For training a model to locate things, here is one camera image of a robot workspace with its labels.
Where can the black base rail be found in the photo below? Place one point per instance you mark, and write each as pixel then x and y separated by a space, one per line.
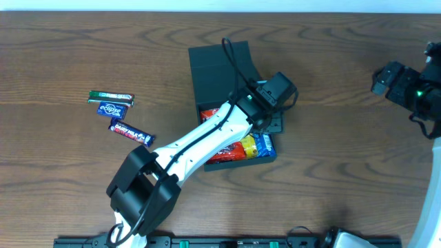
pixel 167 242

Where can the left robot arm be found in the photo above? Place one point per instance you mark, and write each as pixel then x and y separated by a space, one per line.
pixel 147 185

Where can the green white candy bar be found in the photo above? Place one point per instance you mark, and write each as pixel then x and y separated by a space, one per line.
pixel 122 99

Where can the red candy bag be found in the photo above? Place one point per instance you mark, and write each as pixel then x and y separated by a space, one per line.
pixel 233 152

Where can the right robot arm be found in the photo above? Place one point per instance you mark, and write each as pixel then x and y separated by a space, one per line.
pixel 378 164

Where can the blue eclipse mints box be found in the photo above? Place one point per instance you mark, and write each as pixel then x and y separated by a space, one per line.
pixel 112 110

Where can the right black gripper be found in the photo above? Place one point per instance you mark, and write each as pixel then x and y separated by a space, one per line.
pixel 393 83

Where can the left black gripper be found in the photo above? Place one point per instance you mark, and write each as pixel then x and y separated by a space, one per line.
pixel 278 125

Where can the black box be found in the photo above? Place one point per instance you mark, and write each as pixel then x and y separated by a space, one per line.
pixel 213 80

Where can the dairy milk chocolate bar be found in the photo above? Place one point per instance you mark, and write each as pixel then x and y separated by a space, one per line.
pixel 119 127

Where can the yellow snack bag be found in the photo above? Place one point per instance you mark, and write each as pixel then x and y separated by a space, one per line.
pixel 249 146

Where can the blue cookie pack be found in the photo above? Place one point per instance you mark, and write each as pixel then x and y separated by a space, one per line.
pixel 264 145

